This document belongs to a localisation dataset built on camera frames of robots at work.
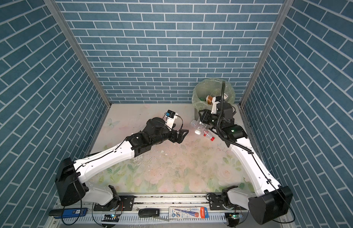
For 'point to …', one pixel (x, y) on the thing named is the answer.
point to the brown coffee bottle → (209, 99)
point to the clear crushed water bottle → (198, 126)
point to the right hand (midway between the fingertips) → (199, 110)
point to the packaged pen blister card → (188, 213)
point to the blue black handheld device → (68, 213)
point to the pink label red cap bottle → (206, 133)
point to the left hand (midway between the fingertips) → (182, 128)
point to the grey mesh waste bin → (196, 115)
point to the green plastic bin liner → (212, 87)
